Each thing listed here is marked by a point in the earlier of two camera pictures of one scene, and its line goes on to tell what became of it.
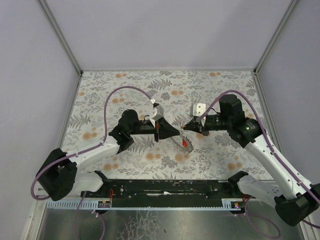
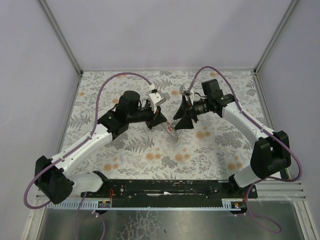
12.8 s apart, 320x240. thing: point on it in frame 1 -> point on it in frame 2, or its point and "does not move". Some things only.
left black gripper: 157,130 -> 153,117
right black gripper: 200,125 -> 190,113
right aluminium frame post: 290,8 does not move
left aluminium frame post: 62,38 does not move
